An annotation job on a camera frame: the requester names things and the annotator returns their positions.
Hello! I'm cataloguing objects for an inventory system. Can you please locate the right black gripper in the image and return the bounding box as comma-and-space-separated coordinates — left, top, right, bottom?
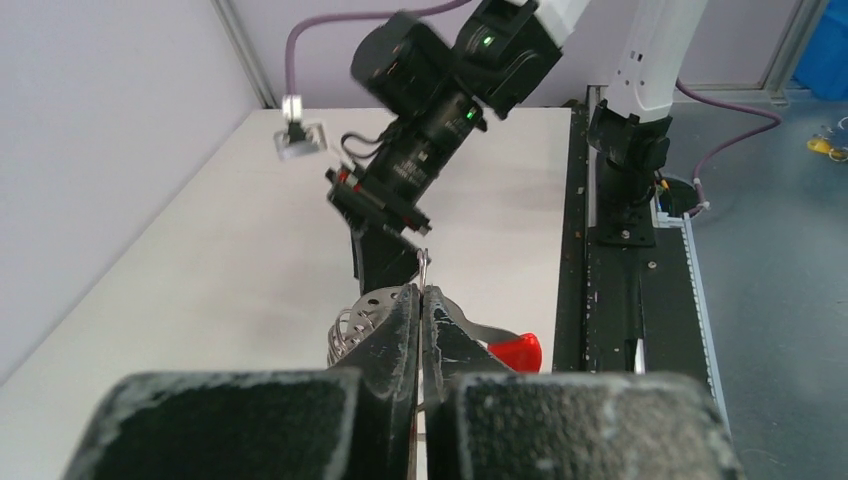
325, 165, 431, 295

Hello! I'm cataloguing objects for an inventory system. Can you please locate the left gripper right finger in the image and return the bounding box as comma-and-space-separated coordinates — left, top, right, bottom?
421, 286, 745, 479

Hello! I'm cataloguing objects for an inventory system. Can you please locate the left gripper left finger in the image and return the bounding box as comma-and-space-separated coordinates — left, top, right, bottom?
65, 285, 422, 479

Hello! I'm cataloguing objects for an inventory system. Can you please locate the metal key holder red handle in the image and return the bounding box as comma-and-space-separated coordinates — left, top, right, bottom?
325, 248, 543, 375

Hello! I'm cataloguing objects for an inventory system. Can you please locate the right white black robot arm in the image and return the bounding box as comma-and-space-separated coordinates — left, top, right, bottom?
327, 1, 706, 293

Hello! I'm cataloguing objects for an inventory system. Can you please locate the yellow tag on floor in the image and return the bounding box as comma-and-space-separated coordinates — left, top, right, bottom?
806, 117, 847, 163

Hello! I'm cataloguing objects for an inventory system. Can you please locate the blue plastic bin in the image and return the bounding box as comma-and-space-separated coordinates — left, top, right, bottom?
794, 0, 847, 101

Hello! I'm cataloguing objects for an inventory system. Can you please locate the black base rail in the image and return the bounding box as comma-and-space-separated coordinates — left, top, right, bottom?
551, 92, 708, 385

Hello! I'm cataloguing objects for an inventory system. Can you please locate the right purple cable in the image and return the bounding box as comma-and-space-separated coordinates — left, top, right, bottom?
283, 0, 783, 220

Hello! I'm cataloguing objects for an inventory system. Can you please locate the grey slotted cable duct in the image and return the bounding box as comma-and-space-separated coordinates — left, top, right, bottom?
652, 200, 731, 433

